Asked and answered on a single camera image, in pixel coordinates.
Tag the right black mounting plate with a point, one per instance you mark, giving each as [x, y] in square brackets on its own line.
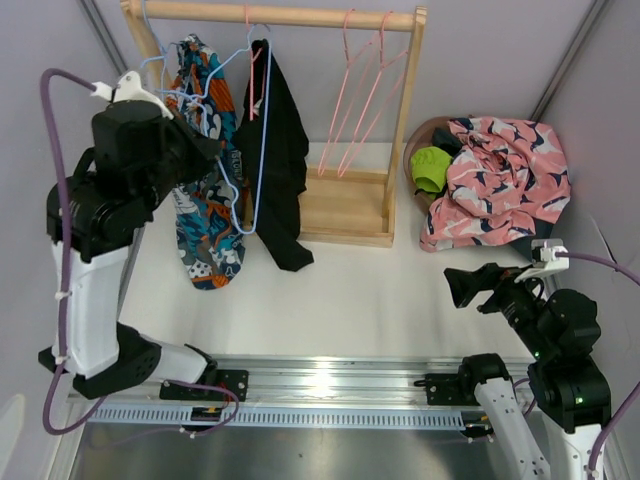
[442, 389]

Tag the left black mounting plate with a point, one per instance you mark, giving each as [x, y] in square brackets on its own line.
[234, 380]

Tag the black shorts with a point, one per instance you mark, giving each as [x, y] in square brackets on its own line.
[273, 148]

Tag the black mounting plate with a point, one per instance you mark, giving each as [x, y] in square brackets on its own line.
[442, 389]
[234, 380]

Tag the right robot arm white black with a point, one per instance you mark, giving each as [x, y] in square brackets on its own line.
[559, 331]

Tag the colourful patterned shorts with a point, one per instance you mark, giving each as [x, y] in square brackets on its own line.
[209, 243]

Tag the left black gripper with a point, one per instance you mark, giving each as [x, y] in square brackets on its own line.
[206, 150]

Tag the far left blue hanger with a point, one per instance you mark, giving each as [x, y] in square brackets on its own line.
[162, 56]

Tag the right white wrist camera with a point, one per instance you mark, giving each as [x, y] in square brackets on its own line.
[546, 260]

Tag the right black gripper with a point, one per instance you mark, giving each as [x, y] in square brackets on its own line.
[465, 283]

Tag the lime green shorts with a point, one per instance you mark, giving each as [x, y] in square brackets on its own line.
[428, 167]

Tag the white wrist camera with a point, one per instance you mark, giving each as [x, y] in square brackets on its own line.
[129, 88]
[546, 260]

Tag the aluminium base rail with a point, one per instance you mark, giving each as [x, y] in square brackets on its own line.
[336, 382]

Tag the wooden clothes rack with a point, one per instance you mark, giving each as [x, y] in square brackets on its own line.
[342, 205]

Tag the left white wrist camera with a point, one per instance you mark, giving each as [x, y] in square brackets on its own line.
[129, 88]

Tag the pink shark print shorts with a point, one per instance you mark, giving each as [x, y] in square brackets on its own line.
[500, 185]

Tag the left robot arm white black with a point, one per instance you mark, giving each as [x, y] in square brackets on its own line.
[138, 157]

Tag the grey slotted cable duct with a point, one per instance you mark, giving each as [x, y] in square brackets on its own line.
[247, 416]

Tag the brown translucent plastic basket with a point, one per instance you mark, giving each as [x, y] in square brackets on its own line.
[420, 145]

